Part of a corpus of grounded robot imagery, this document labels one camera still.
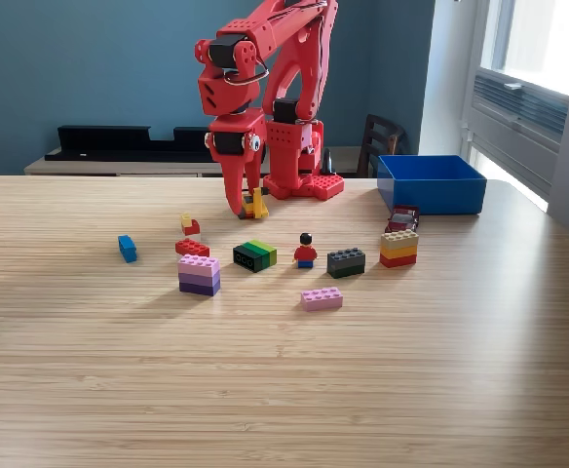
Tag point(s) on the yellow toy digger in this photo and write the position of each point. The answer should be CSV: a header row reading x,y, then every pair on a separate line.
x,y
257,207

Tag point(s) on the pink purple brick stack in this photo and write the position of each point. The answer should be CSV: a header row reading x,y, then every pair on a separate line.
x,y
199,275

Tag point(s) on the dark grey brick stack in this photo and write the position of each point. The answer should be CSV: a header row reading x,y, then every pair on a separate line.
x,y
345,263

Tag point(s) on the dark red toy car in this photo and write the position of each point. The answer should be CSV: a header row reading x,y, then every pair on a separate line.
x,y
402,219

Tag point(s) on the blue plastic bin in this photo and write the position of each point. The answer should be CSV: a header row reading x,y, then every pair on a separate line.
x,y
430,195

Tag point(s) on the small red yellow brick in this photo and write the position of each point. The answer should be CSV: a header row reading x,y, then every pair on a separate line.
x,y
191,226

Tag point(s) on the green brick stack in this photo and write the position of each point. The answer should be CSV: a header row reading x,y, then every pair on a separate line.
x,y
255,256

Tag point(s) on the red and white brick stack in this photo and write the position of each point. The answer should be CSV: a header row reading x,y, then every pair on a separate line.
x,y
192,247

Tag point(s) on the toy figure red shirt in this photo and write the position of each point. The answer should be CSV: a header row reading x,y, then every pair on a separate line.
x,y
305,253

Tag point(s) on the pale wooden sideboard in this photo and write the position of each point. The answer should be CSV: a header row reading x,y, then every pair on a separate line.
x,y
119,168

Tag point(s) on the blue brick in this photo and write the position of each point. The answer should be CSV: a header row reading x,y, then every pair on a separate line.
x,y
127,248

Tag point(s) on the dark wooden chair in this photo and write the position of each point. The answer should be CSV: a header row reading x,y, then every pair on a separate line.
x,y
379,141

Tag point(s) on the tan orange red brick stack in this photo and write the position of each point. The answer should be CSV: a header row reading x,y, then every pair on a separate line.
x,y
399,248

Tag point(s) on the window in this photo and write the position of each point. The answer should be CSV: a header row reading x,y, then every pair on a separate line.
x,y
538,39

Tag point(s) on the grey wall heater unit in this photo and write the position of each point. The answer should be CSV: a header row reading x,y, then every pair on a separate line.
x,y
513,127

